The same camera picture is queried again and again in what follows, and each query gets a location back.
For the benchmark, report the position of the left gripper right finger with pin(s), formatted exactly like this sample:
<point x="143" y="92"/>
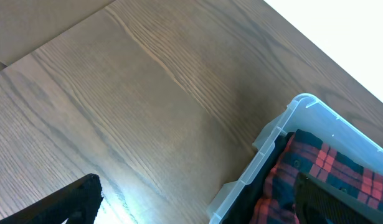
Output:
<point x="317" y="202"/>

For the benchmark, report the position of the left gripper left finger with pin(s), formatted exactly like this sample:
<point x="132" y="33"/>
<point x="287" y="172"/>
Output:
<point x="77" y="202"/>

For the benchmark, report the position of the red navy plaid shirt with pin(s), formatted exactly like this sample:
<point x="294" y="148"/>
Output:
<point x="304" y="152"/>

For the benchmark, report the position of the clear plastic storage container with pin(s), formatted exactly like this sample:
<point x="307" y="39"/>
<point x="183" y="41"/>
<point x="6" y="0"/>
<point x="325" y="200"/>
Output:
<point x="307" y="113"/>

